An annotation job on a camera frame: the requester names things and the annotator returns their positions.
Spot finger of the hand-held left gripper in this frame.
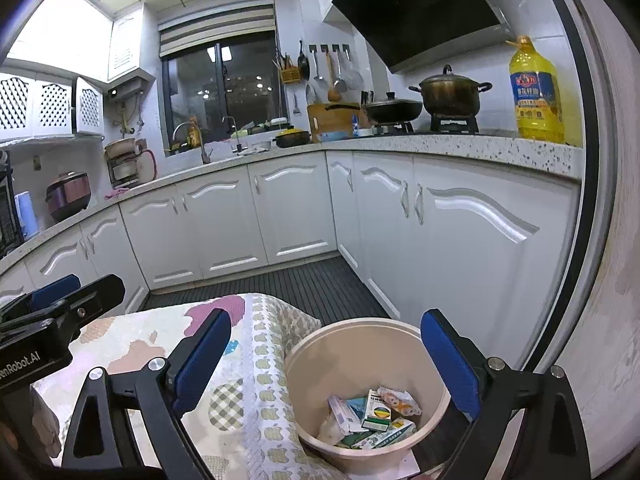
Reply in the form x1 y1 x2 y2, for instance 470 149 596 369
60 274 126 341
0 274 82 328

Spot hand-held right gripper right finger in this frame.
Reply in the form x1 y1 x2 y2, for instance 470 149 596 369
420 309 593 480

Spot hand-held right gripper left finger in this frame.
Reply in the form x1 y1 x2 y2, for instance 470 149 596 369
61 307 233 480

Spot cartoon printed wrapper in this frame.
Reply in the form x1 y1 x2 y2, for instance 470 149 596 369
376 386 421 416

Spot white carton dark green edge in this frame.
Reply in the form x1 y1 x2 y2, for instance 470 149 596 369
361 389 393 431

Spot beige plastic bin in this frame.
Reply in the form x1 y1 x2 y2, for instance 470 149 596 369
284 316 451 477

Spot blue white medicine box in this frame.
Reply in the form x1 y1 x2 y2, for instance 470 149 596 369
327 395 368 436

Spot clear plastic bag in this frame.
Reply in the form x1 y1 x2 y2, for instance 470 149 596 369
317 407 351 446

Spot printed pastel tablecloth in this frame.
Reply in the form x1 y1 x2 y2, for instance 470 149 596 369
30 292 421 480

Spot black countertop oven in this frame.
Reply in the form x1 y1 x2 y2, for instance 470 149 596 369
0 150 26 261

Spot maroon rice cooker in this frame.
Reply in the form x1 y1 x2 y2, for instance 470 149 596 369
46 171 92 223

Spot black pot rack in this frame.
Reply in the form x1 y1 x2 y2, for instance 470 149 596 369
106 152 146 188

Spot dark ribbed floor mat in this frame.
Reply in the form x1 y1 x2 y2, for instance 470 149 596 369
140 254 391 321

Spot beige clay pot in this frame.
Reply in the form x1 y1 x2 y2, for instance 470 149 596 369
104 137 143 158

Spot white kitchen base cabinets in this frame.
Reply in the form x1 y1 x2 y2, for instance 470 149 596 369
0 132 586 376

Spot tall steel faucet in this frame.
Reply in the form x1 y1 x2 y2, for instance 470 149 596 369
172 121 211 165

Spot small steel faucet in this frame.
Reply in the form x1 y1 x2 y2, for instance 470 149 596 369
221 116 248 155

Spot black gas hob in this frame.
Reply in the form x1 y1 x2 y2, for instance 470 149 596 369
370 114 481 136

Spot black pot yellow lid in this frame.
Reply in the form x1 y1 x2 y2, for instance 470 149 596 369
272 128 311 149

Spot dark kitchen window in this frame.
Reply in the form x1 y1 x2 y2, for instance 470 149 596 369
161 32 290 153

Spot black wok with lid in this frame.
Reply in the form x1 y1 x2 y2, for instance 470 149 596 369
361 91 425 123

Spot bronze stockpot with lid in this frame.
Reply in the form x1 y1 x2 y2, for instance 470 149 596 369
409 64 493 118

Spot wooden cutting board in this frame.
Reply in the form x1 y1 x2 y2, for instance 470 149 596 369
306 102 362 143

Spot yellow cooking oil bottle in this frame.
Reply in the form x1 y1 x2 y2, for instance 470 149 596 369
506 35 566 145

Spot wooden spatula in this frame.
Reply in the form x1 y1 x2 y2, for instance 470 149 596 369
325 50 343 103

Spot yellow utensil holder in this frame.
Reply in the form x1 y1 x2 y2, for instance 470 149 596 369
272 52 301 86

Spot striped roller blind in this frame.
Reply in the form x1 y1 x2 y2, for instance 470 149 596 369
159 2 277 58

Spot black hanging frying pan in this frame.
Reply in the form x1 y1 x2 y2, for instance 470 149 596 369
297 40 312 81

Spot black range hood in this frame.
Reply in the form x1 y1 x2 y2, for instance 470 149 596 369
331 0 511 75

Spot red hose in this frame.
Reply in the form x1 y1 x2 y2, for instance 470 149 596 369
140 149 160 183

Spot white lattice wall cabinet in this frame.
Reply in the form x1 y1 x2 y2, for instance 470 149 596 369
0 72 106 143

